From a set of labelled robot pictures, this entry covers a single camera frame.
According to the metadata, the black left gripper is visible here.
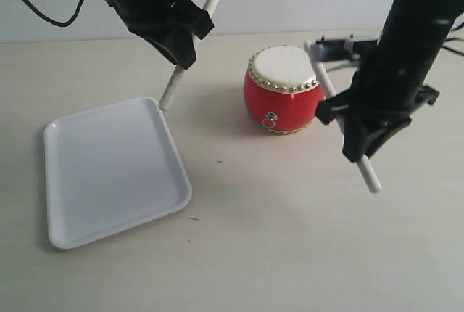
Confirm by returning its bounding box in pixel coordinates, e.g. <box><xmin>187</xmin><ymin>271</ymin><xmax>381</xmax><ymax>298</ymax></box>
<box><xmin>107</xmin><ymin>0</ymin><xmax>213</xmax><ymax>69</ymax></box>

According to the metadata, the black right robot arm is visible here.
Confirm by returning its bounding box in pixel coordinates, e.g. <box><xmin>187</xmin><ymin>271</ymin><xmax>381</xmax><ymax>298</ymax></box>
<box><xmin>310</xmin><ymin>0</ymin><xmax>463</xmax><ymax>163</ymax></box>

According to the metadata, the white rectangular tray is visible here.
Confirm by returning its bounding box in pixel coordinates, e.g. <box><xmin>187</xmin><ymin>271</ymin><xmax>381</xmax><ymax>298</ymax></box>
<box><xmin>43</xmin><ymin>97</ymin><xmax>192</xmax><ymax>250</ymax></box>

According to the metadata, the white drumstick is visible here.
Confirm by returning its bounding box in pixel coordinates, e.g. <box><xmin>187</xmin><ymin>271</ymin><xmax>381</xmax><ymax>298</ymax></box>
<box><xmin>158</xmin><ymin>0</ymin><xmax>236</xmax><ymax>112</ymax></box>
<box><xmin>303</xmin><ymin>40</ymin><xmax>382</xmax><ymax>194</ymax></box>

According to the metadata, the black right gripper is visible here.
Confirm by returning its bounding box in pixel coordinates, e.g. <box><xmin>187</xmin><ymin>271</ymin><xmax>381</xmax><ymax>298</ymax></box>
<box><xmin>315</xmin><ymin>10</ymin><xmax>450</xmax><ymax>163</ymax></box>

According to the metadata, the small red drum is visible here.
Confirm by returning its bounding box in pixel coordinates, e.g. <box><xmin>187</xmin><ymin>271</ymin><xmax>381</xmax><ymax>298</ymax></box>
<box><xmin>243</xmin><ymin>45</ymin><xmax>325</xmax><ymax>134</ymax></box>

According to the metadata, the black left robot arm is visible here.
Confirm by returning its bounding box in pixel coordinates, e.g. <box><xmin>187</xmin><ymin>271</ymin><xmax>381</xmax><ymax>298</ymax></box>
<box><xmin>105</xmin><ymin>0</ymin><xmax>215</xmax><ymax>70</ymax></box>

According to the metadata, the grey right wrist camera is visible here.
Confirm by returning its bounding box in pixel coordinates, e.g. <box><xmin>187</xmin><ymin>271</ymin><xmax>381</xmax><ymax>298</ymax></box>
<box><xmin>309</xmin><ymin>35</ymin><xmax>378</xmax><ymax>62</ymax></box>

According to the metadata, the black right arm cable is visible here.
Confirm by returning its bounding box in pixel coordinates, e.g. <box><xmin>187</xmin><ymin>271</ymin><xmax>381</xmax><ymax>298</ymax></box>
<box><xmin>440</xmin><ymin>17</ymin><xmax>464</xmax><ymax>55</ymax></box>

